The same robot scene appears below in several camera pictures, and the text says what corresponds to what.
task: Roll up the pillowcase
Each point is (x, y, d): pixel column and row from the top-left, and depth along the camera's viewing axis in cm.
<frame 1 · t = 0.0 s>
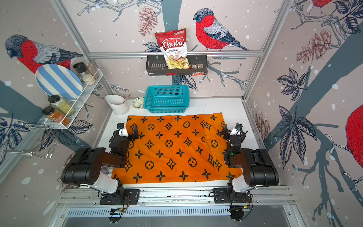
left hand: (131, 123, 90), fingers open
right hand: (232, 125, 90), fingers open
orange patterned pillowcase: (177, 148, 92), on the table
teal plastic basket: (167, 99, 124), on the table
white ceramic utensil cup: (118, 103, 104), point 12 cm above the table
small patterned bowl: (138, 103, 118), point 2 cm above the table

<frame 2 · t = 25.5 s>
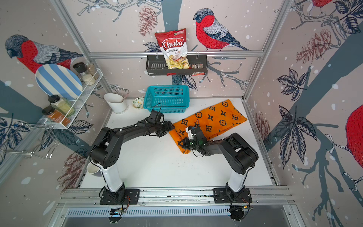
left hand: (174, 126, 95), fingers open
right hand: (178, 143, 92), fingers closed
orange patterned pillowcase: (212, 121, 105), point 2 cm above the table
white mug: (94, 170, 80), point 6 cm above the table
the other named things where they were.

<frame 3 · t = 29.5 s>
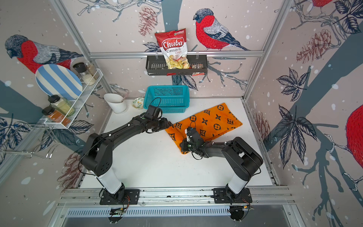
left hand: (170, 123, 91), fingers open
right hand: (180, 144, 91), fingers closed
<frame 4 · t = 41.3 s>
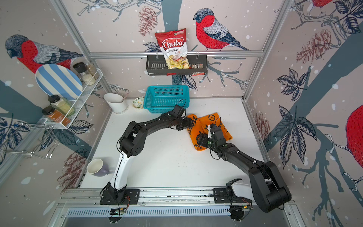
left hand: (193, 123, 98), fingers open
right hand: (199, 138, 89), fingers open
orange patterned pillowcase: (201, 126, 101), point 4 cm above the table
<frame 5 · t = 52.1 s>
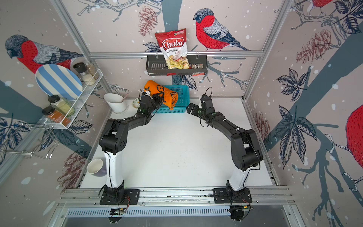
left hand: (167, 89, 95), fingers open
right hand: (190, 108, 93), fingers open
orange patterned pillowcase: (169, 98, 92), point 23 cm above the table
